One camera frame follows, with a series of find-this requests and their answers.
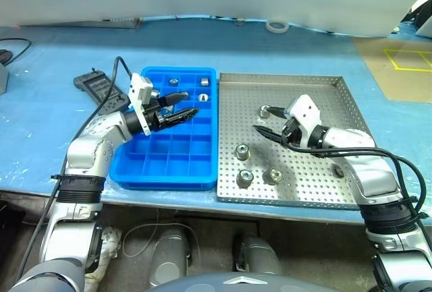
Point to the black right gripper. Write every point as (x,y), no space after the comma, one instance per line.
(292,131)

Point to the grey robot torso with logo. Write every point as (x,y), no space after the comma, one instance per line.
(236,283)

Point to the metal nut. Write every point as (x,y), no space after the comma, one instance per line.
(245,178)

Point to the perforated metal tray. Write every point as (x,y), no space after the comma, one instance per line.
(303,177)

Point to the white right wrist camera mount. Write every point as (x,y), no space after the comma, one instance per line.
(305,110)

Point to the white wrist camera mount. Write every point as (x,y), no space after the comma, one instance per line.
(305,110)
(138,89)

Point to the dark grey rounded shape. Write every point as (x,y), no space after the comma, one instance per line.
(170,258)
(256,258)

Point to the brown cardboard mat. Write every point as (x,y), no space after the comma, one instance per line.
(378,76)

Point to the small black plug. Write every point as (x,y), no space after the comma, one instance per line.
(3,56)

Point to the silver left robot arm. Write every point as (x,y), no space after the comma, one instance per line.
(84,150)

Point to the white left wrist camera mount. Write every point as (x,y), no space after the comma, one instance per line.
(138,89)

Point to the metal nut tray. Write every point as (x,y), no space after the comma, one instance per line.
(242,152)
(263,111)

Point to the white tape roll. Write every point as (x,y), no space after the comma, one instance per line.
(270,28)

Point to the white wrapped tube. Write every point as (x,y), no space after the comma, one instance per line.
(109,238)

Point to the blue compartment tray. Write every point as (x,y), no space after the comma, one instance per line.
(162,157)

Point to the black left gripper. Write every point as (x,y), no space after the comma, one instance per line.
(157,116)

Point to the grey aluminium bar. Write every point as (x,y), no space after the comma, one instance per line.
(84,24)

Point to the black handheld controller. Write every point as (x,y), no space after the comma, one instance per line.
(98,86)

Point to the yellow tape square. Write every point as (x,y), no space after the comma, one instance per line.
(397,68)

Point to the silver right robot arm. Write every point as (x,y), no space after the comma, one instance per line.
(371,177)

